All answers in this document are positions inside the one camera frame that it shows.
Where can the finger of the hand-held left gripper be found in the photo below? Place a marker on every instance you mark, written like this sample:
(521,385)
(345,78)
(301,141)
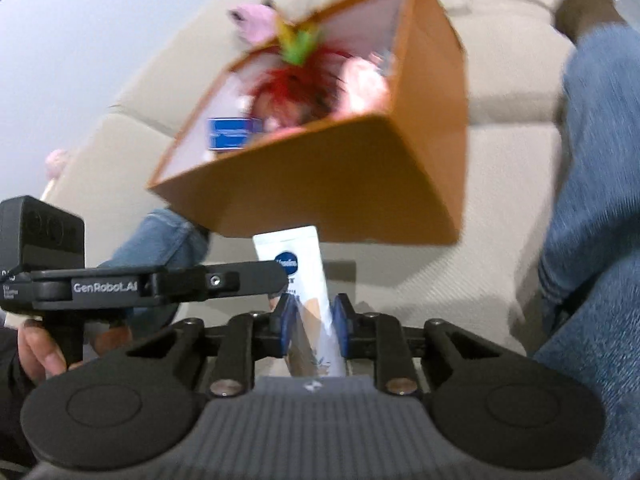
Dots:
(225,282)

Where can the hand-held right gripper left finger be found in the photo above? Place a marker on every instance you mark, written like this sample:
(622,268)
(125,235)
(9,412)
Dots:
(287,325)

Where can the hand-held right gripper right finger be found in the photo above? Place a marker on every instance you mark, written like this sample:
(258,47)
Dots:
(340,325)

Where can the white cream tube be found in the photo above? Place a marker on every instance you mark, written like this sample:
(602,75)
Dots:
(315,340)

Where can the orange storage box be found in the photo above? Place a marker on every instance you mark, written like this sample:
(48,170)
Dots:
(350,175)

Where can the person's left hand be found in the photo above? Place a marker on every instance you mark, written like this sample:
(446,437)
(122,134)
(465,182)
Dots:
(42,350)

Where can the person's left leg in jeans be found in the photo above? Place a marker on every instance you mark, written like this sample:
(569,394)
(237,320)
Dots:
(160,235)

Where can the person's leg in jeans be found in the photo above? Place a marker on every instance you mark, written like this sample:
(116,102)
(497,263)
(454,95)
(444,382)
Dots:
(600,160)
(160,235)

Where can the pink fluffy toy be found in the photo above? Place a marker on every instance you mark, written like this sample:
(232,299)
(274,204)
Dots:
(56,162)

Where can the blue card case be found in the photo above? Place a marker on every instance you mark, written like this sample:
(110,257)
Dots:
(232,132)

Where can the red yellow green feather toy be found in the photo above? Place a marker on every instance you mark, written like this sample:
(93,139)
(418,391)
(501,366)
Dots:
(295,80)

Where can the pink white bunny plush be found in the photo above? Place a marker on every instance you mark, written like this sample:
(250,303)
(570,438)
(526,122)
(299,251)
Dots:
(365,85)

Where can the pink purple garment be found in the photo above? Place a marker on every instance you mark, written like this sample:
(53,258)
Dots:
(252,22)

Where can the beige sofa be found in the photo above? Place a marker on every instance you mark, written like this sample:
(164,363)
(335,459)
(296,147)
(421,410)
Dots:
(500,85)

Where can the person's right leg in jeans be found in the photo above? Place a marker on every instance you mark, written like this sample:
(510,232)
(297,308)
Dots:
(600,160)

